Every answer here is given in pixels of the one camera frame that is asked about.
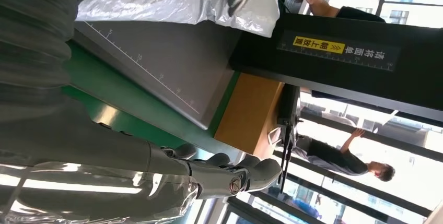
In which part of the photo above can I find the brown cardboard box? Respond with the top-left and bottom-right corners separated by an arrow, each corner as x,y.
214,73 -> 286,161

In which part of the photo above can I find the person in black shirt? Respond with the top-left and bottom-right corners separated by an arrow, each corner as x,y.
292,128 -> 397,183

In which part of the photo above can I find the black inbound scanner machine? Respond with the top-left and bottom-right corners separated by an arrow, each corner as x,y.
73,12 -> 443,131

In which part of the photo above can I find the black window frame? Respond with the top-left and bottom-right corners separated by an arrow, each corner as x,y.
221,0 -> 443,224

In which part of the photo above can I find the green conveyor belt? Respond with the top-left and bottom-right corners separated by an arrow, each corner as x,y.
62,85 -> 208,224

